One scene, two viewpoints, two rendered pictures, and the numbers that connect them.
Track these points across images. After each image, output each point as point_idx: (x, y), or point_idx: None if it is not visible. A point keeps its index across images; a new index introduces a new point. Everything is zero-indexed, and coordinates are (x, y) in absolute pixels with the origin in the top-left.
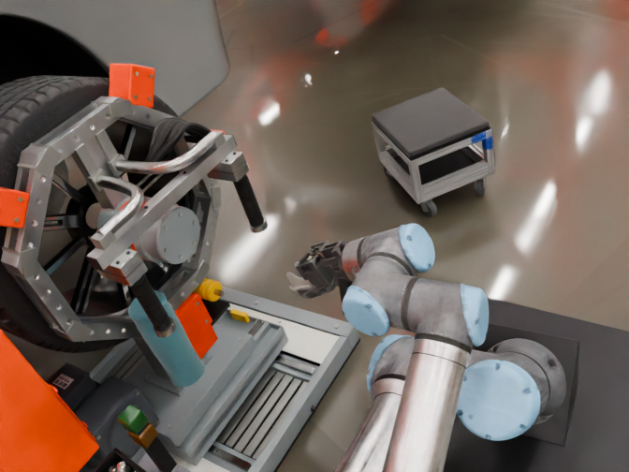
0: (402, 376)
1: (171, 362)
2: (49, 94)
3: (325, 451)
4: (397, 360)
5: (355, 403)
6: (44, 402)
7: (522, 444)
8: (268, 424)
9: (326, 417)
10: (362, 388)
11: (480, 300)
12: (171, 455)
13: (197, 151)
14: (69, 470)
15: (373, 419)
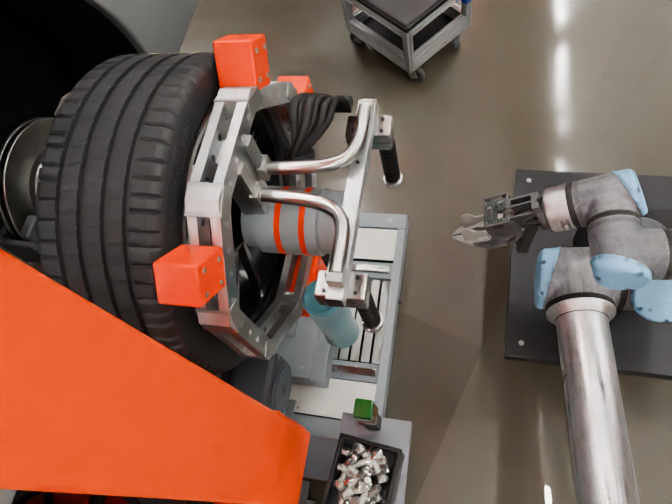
0: (587, 292)
1: (343, 334)
2: (175, 109)
3: (426, 335)
4: (570, 277)
5: (432, 285)
6: (285, 431)
7: None
8: None
9: (412, 305)
10: (432, 269)
11: None
12: (296, 384)
13: (365, 134)
14: (302, 466)
15: (581, 339)
